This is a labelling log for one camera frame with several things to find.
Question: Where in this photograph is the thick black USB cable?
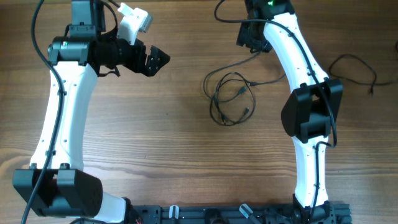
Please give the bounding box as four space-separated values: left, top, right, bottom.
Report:
203 46 287 127

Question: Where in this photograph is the thin black USB cable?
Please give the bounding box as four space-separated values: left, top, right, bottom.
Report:
328 54 398 96

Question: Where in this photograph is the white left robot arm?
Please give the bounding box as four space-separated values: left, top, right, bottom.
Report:
12 1 170 223

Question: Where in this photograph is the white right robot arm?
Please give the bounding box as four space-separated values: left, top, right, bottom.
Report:
237 1 343 215

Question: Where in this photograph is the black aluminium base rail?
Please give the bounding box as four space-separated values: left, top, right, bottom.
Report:
129 203 353 224

